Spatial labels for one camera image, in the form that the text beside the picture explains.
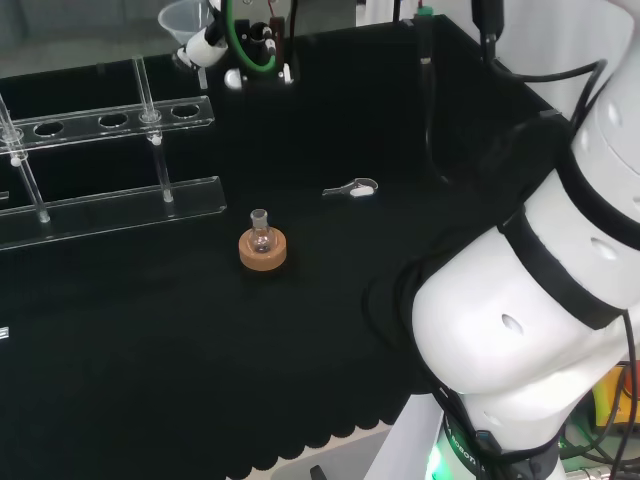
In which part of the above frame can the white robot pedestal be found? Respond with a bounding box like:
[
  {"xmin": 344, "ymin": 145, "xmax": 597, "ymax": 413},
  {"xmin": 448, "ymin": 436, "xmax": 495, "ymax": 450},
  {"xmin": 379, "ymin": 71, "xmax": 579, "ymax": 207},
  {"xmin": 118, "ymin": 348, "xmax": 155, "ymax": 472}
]
[{"xmin": 368, "ymin": 392, "xmax": 448, "ymax": 480}]

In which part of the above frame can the brown cork ring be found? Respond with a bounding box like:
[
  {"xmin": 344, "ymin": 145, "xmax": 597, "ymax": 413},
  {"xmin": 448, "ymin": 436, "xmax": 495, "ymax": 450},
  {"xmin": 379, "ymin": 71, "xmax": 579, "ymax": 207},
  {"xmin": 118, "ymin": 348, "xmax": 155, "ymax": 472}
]
[{"xmin": 238, "ymin": 227, "xmax": 290, "ymax": 274}]

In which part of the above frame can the clear acrylic funnel stand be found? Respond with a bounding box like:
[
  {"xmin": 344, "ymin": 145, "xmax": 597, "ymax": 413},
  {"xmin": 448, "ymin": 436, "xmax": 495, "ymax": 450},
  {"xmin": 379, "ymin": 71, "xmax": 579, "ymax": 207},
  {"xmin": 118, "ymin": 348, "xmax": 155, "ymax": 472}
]
[{"xmin": 0, "ymin": 55, "xmax": 228, "ymax": 252}]

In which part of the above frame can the small round-bottom glass flask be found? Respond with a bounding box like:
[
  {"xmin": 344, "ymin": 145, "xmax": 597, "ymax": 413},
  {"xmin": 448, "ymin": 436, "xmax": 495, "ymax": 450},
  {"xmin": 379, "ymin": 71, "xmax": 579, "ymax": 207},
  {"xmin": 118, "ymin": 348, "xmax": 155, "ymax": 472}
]
[{"xmin": 248, "ymin": 208, "xmax": 275, "ymax": 254}]

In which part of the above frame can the plain black cable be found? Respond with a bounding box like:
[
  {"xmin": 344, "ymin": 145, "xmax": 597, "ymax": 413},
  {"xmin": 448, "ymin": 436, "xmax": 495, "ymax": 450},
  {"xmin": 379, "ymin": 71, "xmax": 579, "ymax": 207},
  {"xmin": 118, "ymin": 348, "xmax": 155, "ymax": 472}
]
[{"xmin": 470, "ymin": 0, "xmax": 610, "ymax": 84}]

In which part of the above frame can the clear plastic funnel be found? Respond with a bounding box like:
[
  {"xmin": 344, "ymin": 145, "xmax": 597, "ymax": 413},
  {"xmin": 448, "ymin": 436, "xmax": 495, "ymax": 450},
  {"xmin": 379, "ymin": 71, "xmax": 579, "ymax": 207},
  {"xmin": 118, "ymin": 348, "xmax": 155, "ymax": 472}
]
[{"xmin": 157, "ymin": 1, "xmax": 214, "ymax": 89}]

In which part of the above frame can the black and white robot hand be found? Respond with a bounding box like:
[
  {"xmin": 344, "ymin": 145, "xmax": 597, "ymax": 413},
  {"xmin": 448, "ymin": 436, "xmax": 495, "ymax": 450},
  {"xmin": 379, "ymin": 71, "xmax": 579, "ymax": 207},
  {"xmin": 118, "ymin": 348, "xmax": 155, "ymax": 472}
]
[{"xmin": 174, "ymin": 0, "xmax": 301, "ymax": 92}]

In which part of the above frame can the yellow stop button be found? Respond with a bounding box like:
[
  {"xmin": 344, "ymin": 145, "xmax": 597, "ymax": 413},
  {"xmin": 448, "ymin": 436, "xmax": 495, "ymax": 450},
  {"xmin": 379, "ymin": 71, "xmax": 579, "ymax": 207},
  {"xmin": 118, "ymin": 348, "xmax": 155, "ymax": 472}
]
[{"xmin": 592, "ymin": 363, "xmax": 640, "ymax": 427}]

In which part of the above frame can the black bench cloth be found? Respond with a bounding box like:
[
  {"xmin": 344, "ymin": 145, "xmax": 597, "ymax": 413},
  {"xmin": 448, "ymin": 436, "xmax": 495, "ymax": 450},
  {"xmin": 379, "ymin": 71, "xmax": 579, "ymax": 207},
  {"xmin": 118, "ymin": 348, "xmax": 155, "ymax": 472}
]
[{"xmin": 0, "ymin": 13, "xmax": 575, "ymax": 480}]

